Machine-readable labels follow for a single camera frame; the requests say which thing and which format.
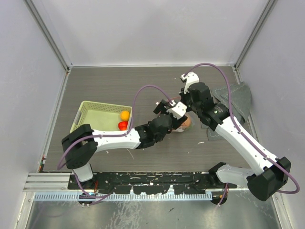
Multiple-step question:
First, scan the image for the grey folded cloth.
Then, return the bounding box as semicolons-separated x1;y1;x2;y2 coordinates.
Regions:
200;82;252;142

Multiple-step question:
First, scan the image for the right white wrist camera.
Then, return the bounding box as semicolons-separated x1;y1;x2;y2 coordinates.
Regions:
180;72;199;94

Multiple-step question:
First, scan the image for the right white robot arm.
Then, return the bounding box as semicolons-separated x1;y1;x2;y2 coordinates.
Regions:
179;82;291;201

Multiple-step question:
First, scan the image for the green plastic basket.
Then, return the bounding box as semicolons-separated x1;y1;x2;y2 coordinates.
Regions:
70;101;132;133

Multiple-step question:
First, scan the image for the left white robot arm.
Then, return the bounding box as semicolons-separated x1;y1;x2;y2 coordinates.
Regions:
58;100;187;189

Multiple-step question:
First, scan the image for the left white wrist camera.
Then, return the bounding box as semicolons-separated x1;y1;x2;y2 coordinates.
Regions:
166;100;187;120

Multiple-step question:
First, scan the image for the grey slotted cable duct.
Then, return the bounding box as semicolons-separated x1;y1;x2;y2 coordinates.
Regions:
33;190;213;201

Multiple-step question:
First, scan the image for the yellow orange toy fruit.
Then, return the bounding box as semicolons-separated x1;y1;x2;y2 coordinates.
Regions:
120;110;130;122

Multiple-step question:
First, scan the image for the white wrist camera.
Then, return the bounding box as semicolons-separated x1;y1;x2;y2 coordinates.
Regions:
166;100;187;120
180;72;199;94

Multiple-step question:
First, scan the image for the red toy tomato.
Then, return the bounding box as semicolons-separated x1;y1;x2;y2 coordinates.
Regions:
118;121;128;131

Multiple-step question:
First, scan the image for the orange toy peach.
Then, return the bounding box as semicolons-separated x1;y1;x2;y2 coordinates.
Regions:
181;117;192;131

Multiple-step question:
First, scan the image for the clear orange zip bag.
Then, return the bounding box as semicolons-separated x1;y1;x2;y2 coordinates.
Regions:
172;113;193;133

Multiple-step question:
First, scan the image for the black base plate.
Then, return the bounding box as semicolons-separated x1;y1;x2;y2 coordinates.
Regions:
81;171;225;195

